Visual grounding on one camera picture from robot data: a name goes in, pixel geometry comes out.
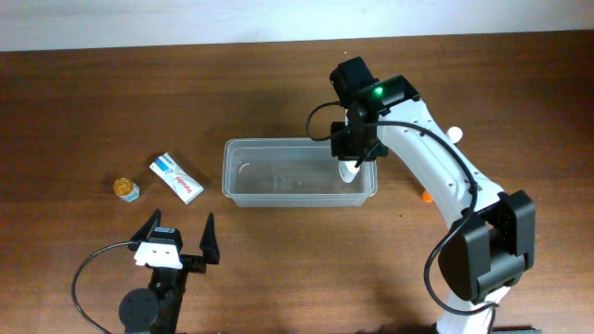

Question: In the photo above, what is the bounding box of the white spray bottle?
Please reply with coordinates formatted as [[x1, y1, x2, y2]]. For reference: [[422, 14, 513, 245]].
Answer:
[[339, 161, 360, 184]]

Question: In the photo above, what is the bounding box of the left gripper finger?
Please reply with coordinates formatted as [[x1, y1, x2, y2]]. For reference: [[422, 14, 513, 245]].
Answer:
[[200, 212, 220, 265], [130, 209, 161, 242]]

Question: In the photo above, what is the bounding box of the orange tube white cap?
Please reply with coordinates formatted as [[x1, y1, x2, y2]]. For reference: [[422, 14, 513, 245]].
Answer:
[[421, 190, 433, 203]]

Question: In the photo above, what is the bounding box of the clear plastic container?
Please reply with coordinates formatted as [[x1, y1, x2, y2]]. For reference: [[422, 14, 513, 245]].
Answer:
[[222, 137, 378, 208]]

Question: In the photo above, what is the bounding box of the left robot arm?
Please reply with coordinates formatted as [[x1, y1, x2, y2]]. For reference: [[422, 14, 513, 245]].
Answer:
[[119, 210, 220, 333]]

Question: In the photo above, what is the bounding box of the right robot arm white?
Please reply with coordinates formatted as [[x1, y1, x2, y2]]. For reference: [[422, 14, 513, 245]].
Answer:
[[329, 58, 536, 333]]

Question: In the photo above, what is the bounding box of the dark bottle white cap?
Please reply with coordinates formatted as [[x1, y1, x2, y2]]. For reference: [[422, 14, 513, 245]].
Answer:
[[445, 126, 463, 144]]

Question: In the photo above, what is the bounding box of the white Panadol box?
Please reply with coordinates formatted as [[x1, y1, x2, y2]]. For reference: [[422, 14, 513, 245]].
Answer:
[[149, 153, 204, 204]]

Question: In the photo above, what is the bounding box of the small gold-lid jar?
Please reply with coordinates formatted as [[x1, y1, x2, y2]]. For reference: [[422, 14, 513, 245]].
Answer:
[[112, 177, 139, 202]]

